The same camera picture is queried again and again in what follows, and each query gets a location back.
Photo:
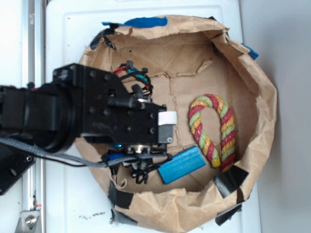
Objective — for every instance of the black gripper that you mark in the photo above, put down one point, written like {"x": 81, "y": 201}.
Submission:
{"x": 144, "y": 134}

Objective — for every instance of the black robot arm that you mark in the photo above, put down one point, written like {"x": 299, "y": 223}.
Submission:
{"x": 90, "y": 117}

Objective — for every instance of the blue wooden block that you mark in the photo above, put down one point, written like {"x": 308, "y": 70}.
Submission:
{"x": 181, "y": 165}

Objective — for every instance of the brown paper bag tray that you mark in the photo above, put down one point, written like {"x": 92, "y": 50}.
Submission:
{"x": 187, "y": 58}

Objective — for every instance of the white cutting board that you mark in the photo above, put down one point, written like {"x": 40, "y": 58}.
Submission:
{"x": 75, "y": 203}

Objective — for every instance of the multicolour rope toy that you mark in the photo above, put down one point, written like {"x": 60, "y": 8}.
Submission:
{"x": 225, "y": 158}

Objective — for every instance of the aluminium frame rail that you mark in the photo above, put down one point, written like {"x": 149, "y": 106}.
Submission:
{"x": 33, "y": 70}

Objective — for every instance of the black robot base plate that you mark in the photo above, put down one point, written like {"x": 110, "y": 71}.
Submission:
{"x": 13, "y": 164}

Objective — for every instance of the metal corner bracket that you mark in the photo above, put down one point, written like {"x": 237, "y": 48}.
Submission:
{"x": 29, "y": 222}

